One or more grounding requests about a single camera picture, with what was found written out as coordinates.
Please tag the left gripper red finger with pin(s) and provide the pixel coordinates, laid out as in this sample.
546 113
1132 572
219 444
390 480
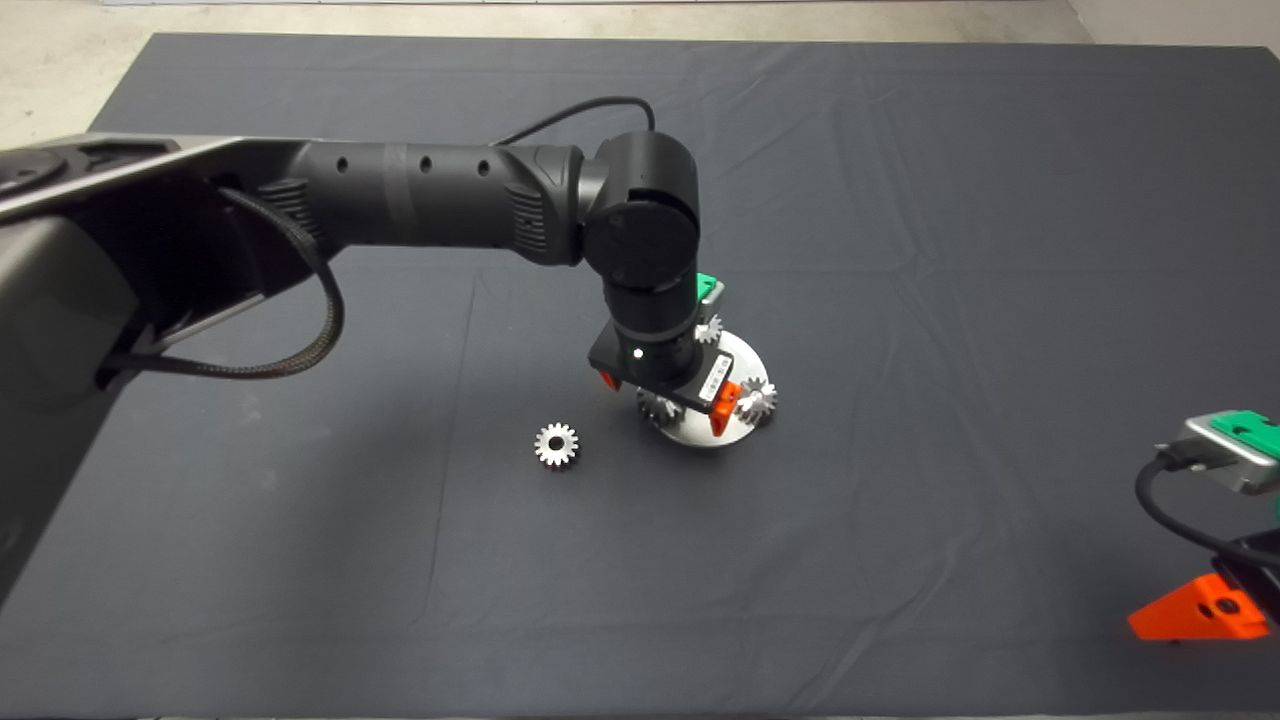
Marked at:
728 398
607 381

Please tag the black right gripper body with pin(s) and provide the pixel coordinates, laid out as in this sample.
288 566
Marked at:
1260 580

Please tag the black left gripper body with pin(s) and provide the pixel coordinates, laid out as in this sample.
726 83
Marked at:
712 380

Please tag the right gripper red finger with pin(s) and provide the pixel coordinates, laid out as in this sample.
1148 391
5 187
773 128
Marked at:
1200 615

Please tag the large steel gear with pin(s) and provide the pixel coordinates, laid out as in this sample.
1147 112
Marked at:
660 408

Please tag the small steel gear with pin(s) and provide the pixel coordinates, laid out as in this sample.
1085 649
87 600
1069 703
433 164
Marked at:
758 402
546 452
711 330

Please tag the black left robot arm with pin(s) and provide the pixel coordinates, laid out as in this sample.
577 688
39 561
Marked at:
430 200

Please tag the round metal plate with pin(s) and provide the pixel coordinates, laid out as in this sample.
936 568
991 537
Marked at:
700 432

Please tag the dark grey table cloth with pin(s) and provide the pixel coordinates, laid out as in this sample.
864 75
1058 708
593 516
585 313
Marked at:
900 200

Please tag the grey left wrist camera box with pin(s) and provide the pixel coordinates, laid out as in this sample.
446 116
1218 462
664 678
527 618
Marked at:
716 300

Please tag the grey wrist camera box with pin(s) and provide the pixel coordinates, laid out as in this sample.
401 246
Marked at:
716 300
1215 455

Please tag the green left camera mount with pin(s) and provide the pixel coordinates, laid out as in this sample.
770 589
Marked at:
706 283

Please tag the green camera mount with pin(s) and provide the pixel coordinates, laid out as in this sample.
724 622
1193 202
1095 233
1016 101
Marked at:
706 283
1250 430

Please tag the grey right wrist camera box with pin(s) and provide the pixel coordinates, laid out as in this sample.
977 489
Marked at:
1215 455

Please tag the green right camera mount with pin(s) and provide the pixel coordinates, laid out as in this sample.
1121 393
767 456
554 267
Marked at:
1250 430

